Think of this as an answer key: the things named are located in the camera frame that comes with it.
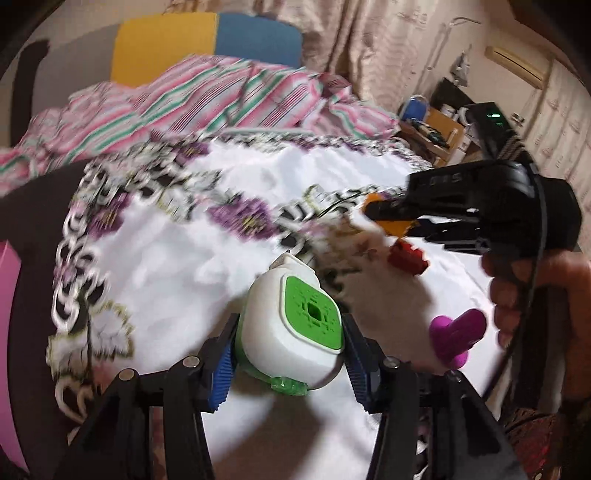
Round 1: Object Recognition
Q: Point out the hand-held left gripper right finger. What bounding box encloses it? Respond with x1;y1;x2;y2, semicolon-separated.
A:
341;314;520;480

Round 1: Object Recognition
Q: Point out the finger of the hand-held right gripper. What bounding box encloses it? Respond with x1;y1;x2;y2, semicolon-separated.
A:
416;219;492;254
364;196;481;223

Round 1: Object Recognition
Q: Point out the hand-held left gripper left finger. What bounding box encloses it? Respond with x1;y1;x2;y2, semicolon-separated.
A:
53;313;241;480

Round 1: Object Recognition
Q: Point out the yellow-orange plastic toy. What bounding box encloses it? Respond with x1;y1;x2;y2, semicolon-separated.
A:
365;191;423;235

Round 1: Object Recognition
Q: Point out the white and green plastic device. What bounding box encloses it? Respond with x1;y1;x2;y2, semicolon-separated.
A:
235;253;345;397

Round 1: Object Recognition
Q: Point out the person's right hand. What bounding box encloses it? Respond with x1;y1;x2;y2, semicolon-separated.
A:
480;251;591;352

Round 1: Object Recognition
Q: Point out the red plastic toy block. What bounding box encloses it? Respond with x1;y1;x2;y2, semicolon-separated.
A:
387;240;430;277

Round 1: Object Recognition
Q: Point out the wooden side table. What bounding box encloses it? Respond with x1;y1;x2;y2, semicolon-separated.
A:
399;108;467;167

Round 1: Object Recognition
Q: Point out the bright purple plastic piece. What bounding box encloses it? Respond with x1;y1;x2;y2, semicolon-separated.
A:
428;309;488;370

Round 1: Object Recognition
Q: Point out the white embroidered floral tablecloth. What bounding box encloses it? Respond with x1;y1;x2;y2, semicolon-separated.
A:
46;131;509;480

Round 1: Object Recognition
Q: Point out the black appliance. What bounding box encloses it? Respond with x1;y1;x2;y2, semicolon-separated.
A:
431;78;476;112

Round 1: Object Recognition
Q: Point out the beige curtain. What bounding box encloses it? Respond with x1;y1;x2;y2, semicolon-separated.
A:
252;0;490;116

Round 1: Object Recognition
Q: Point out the dark patterned clothing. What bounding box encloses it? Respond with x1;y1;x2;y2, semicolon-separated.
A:
503;406;591;480

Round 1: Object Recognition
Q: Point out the pink striped blanket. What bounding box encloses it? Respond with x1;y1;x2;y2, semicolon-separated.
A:
0;55;398;195

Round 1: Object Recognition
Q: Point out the dark cloth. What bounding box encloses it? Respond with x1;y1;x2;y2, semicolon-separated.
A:
0;161;93;462

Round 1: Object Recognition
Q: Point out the yellow and blue panel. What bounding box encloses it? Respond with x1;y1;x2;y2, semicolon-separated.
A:
113;13;303;86

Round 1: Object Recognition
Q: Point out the wall air conditioner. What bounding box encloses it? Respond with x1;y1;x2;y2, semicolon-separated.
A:
484;44;548;88

